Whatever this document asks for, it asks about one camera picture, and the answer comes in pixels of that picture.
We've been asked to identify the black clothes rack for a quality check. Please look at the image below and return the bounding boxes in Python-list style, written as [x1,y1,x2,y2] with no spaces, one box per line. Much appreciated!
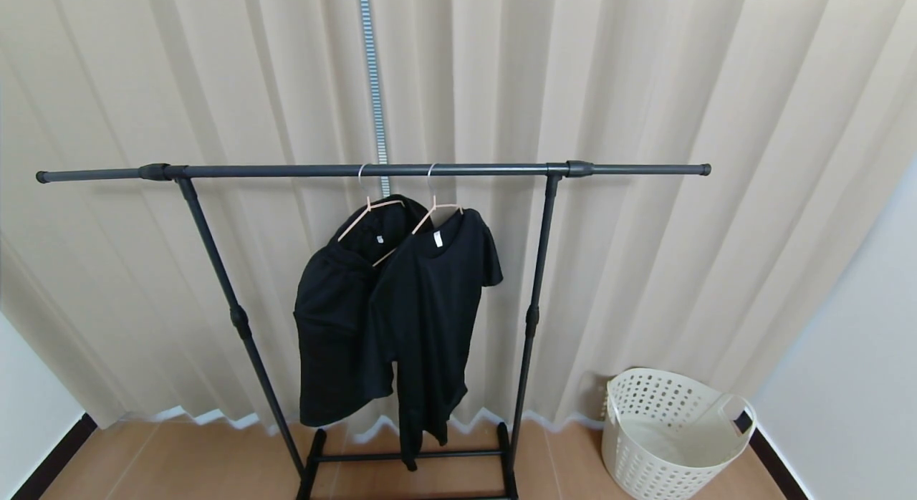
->
[36,160,713,500]

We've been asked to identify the black shorts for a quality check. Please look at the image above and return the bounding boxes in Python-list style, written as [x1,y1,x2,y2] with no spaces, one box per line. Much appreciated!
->
[293,193,435,428]

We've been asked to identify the beige curtain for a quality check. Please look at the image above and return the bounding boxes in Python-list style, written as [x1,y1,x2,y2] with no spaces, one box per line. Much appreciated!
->
[0,0,917,433]

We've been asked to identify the black garment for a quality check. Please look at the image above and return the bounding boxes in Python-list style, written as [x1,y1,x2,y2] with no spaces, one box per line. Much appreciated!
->
[360,208,504,473]

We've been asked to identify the white laundry basket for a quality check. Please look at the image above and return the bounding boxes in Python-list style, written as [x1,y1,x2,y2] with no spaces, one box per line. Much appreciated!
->
[600,367,758,500]

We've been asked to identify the pink clothes hanger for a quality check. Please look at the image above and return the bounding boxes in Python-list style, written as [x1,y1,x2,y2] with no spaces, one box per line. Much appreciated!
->
[337,163,407,267]
[410,162,466,236]

